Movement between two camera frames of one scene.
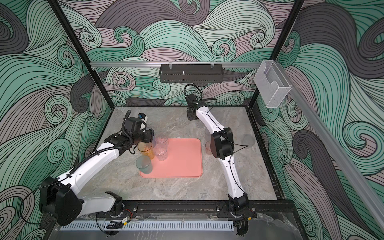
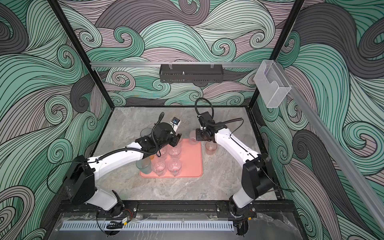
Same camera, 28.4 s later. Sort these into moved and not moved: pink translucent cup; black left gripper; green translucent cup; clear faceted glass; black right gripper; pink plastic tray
Moved: black left gripper; black right gripper
Not moved: green translucent cup; pink translucent cup; clear faceted glass; pink plastic tray
